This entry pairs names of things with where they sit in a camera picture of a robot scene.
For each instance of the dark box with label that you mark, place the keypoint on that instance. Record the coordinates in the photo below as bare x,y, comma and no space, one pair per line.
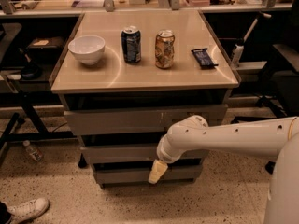
50,46

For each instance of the gold soda can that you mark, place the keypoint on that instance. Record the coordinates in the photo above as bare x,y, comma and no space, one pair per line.
164,49

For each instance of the black joystick device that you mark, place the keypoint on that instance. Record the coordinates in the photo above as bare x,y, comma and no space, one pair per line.
31,70

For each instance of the white sneaker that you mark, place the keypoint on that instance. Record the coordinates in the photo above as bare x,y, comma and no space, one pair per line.
28,210

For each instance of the white bowl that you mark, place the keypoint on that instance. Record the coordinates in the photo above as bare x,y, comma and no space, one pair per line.
87,49

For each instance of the dark blue soda can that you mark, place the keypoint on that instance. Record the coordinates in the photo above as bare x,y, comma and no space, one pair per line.
131,44

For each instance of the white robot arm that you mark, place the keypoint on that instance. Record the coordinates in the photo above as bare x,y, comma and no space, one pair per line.
262,139

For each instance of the grey drawer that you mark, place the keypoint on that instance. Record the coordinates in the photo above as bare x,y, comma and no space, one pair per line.
119,153
142,175
139,119

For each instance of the grey top drawer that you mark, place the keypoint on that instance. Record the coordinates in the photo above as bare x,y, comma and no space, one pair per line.
139,119

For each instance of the grey drawer cabinet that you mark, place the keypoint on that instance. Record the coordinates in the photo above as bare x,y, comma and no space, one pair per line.
113,83

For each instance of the dark blue snack bar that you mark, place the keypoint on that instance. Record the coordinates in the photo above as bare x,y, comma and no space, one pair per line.
203,58

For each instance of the white robot body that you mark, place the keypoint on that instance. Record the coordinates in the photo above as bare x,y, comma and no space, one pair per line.
283,195

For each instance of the black office chair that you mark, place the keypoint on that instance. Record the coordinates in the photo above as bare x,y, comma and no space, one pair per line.
281,74

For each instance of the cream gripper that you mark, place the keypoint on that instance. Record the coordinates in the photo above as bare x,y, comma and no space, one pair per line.
163,157

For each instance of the grey bottom drawer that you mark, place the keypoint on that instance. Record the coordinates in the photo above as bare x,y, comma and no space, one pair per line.
142,175

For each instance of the plastic water bottle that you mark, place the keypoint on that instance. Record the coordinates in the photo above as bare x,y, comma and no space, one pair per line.
33,151

